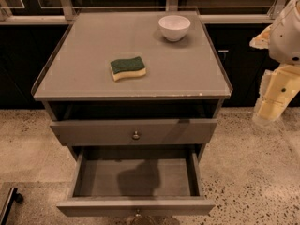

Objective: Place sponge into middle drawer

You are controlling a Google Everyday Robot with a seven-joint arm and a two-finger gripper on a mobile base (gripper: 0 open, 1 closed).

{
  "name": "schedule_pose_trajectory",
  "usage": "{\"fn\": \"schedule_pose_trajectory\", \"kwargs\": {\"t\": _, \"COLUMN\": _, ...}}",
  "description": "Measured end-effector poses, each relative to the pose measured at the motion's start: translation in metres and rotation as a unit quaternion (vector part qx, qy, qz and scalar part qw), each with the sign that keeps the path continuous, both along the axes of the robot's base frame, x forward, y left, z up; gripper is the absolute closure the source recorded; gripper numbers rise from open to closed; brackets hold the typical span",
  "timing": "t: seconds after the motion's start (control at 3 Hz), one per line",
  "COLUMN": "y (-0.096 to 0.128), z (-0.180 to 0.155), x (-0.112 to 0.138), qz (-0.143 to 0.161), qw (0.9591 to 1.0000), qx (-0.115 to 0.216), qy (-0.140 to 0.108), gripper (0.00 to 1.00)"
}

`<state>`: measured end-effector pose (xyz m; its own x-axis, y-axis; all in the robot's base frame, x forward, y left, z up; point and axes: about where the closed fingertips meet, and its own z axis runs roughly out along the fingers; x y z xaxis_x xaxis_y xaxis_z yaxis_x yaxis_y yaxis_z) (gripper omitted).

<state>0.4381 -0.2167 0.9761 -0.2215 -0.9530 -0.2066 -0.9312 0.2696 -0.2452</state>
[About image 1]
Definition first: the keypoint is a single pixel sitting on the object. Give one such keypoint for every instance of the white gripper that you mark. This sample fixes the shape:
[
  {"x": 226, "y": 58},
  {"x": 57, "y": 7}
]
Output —
[{"x": 286, "y": 39}]

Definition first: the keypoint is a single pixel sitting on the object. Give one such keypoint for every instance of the green and yellow sponge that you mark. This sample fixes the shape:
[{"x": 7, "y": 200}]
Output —
[{"x": 128, "y": 68}]

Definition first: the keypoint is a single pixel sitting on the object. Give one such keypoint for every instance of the grey drawer cabinet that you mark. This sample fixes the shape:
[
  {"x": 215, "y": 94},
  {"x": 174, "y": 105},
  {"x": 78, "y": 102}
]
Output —
[{"x": 184, "y": 79}]

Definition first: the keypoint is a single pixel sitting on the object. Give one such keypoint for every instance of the grey top drawer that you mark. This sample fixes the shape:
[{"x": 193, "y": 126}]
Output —
[{"x": 119, "y": 132}]

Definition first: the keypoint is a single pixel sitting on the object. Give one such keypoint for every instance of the grey open middle drawer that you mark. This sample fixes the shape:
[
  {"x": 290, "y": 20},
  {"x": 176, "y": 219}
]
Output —
[{"x": 115, "y": 183}]

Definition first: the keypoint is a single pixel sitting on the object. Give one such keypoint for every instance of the white ceramic bowl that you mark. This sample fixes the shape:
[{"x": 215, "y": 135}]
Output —
[{"x": 174, "y": 27}]

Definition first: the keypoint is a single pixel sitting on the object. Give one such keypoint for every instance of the round metal top knob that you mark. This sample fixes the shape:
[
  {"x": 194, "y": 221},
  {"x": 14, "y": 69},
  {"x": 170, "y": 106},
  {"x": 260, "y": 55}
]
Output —
[{"x": 136, "y": 135}]

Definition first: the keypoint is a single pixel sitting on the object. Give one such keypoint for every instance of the round metal knob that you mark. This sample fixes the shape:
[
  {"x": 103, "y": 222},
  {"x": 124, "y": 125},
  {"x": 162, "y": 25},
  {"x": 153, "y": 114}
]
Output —
[
  {"x": 136, "y": 135},
  {"x": 137, "y": 214}
]

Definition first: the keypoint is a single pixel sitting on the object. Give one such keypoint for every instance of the round metal middle knob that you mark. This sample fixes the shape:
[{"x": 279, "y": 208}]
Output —
[{"x": 137, "y": 214}]

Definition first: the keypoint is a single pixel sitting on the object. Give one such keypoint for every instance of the black caster wheel base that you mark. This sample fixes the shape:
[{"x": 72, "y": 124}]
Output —
[{"x": 13, "y": 196}]

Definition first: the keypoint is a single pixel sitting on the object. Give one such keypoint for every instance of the metal railing frame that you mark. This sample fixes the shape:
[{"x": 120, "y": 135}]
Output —
[{"x": 211, "y": 11}]

